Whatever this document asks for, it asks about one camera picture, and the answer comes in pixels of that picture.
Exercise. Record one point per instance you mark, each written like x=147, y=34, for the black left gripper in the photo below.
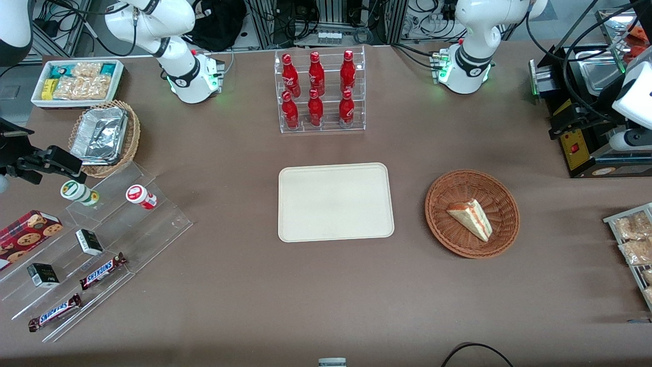
x=599, y=111

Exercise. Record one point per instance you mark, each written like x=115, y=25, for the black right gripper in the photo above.
x=11, y=153

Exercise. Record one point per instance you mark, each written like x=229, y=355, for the triangle sandwich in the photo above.
x=471, y=218

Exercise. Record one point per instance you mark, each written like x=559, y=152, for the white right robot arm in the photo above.
x=183, y=71

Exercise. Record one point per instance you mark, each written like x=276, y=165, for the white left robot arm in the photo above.
x=471, y=61

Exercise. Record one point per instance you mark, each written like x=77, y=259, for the aluminium foil tray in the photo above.
x=99, y=135

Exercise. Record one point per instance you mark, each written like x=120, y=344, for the light wicker basket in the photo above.
x=133, y=135

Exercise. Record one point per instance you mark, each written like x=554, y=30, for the tray of packaged snacks right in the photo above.
x=611, y=220

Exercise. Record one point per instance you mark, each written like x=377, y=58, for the brown wicker basket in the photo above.
x=458, y=234

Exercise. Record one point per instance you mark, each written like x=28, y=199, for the beige plastic tray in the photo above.
x=336, y=202

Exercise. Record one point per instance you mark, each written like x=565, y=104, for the green lid yoghurt cup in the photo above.
x=74, y=190

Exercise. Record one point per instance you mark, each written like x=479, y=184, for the black sealing machine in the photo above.
x=611, y=163

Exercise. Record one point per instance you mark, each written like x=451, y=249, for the white rectangular snack bin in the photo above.
x=38, y=99

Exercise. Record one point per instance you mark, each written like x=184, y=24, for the red tartan cookie box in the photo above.
x=25, y=234

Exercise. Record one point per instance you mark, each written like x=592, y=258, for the yellow snack pack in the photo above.
x=49, y=89

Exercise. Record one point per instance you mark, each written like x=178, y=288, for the clear cracker bag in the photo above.
x=69, y=88
x=86, y=70
x=97, y=86

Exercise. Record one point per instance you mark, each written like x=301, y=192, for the small black carton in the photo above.
x=43, y=275
x=89, y=242

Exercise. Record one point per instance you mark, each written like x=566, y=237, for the teal snack pack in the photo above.
x=61, y=70
x=108, y=69

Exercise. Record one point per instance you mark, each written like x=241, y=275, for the red lid yoghurt cup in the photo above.
x=138, y=195

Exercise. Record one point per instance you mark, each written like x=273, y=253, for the red snack packet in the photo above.
x=642, y=38

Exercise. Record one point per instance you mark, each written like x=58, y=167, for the Snickers chocolate bar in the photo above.
x=53, y=313
x=102, y=271

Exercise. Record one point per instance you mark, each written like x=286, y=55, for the clear pastry bag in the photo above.
x=649, y=294
x=631, y=227
x=636, y=252
x=648, y=276

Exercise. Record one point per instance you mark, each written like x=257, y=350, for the clear acrylic stepped stand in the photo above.
x=153, y=229

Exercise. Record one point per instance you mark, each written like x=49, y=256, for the red cola bottle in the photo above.
x=315, y=109
x=290, y=112
x=348, y=72
x=316, y=74
x=291, y=76
x=346, y=109

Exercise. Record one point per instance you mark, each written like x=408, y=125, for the black fabric bag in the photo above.
x=219, y=25

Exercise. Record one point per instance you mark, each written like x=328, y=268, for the clear acrylic bottle rack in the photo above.
x=328, y=114

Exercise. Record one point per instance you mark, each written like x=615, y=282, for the grey power strip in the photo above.
x=329, y=37

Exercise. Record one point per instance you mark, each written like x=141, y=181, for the small white grey device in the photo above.
x=332, y=362

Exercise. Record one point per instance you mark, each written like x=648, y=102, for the aluminium frame post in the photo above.
x=262, y=23

